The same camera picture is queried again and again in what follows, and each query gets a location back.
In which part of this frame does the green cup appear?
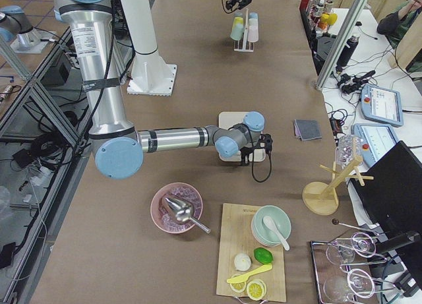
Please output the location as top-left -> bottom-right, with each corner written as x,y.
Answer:
233,16 -> 243,27

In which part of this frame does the cream rabbit tray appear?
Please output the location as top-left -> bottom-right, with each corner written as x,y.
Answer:
212,111 -> 264,164

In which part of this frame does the pink cup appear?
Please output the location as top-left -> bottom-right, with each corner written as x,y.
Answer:
247,25 -> 259,43

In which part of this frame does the grey folded cloth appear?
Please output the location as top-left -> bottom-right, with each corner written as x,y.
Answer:
293,119 -> 322,141

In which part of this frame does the wooden mug tree stand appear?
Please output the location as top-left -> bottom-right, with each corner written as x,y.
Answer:
302,135 -> 374,216

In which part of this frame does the pale pink spoon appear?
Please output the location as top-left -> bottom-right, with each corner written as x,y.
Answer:
263,216 -> 290,251

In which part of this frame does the green bowl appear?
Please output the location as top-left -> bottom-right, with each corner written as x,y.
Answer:
251,204 -> 292,247

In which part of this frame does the pink bowl with ice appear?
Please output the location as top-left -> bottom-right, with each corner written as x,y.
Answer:
150,182 -> 203,233

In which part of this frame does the metal scoop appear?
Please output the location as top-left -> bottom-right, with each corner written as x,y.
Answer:
162,195 -> 211,234

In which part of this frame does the teach pendant tablet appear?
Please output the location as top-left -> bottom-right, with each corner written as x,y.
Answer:
351,123 -> 399,167
361,84 -> 404,127

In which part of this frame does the green lime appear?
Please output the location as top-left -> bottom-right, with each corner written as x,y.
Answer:
253,247 -> 274,264

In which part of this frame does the black water bottle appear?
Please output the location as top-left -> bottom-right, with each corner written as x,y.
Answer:
337,34 -> 360,67

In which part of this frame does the bamboo cutting board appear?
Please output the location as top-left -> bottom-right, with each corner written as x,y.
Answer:
216,203 -> 287,303

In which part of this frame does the white steamed bun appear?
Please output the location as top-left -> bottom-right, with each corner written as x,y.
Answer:
233,253 -> 251,272

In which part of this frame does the black monitor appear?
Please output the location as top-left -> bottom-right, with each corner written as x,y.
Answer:
351,141 -> 421,235

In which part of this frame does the yellow plastic knife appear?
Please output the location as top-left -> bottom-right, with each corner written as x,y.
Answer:
226,263 -> 273,284

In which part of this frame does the wine glass rack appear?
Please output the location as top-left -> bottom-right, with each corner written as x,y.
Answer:
310,224 -> 421,303

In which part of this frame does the lemon slice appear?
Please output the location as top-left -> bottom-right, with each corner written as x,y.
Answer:
246,279 -> 266,301
229,281 -> 247,293

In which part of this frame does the white wire cup rack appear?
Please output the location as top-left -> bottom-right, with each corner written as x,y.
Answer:
233,8 -> 259,53

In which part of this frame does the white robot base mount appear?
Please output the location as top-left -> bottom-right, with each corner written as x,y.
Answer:
121,0 -> 177,96

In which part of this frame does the aluminium frame post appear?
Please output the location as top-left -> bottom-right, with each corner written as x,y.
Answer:
315,0 -> 368,91

